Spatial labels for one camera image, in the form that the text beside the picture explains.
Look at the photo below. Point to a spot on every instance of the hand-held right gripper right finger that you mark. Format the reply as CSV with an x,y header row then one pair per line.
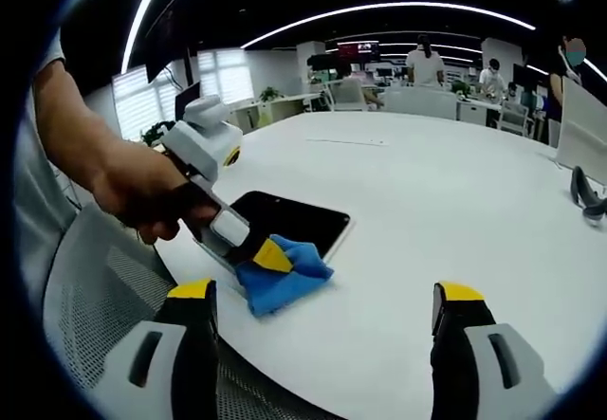
x,y
455,368

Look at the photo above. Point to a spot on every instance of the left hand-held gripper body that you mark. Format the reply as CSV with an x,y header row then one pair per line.
x,y
199,145

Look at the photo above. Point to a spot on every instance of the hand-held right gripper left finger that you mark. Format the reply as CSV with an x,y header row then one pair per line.
x,y
194,368

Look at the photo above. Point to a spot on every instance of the blue cleaning cloth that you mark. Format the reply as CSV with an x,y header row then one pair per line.
x,y
284,287

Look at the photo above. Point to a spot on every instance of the black tablet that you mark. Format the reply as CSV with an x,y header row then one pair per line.
x,y
303,221

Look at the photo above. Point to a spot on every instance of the person's left hand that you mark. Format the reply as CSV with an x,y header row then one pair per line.
x,y
142,192

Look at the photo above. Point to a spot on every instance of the green potted plant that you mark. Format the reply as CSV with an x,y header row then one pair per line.
x,y
270,94
154,133

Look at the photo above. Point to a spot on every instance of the black desk monitor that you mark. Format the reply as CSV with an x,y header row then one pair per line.
x,y
187,97

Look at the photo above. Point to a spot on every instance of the window with white blinds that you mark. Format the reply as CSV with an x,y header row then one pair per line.
x,y
225,76
137,100

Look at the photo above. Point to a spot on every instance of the white office desk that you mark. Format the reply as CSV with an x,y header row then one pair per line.
x,y
284,106

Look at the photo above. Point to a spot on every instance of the black hanging screen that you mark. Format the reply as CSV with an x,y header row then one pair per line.
x,y
163,36

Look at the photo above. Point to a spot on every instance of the grey mesh office chair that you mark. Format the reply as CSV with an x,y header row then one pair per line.
x,y
95,287

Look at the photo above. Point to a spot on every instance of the curved ceiling light strip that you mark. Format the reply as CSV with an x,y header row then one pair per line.
x,y
389,5
137,17

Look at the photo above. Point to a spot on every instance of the white office chair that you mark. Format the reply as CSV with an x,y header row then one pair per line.
x,y
514,116
348,95

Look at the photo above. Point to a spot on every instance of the person's grey shirt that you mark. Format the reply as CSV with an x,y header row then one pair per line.
x,y
38,192

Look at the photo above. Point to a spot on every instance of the black monitor stand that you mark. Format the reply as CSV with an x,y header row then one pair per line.
x,y
581,190

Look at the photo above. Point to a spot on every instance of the grey desk divider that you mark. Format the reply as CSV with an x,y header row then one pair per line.
x,y
419,103

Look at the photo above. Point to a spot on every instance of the white monitor back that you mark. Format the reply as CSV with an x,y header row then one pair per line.
x,y
581,126

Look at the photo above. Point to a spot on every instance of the red wall screen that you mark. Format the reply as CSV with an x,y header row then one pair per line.
x,y
355,50

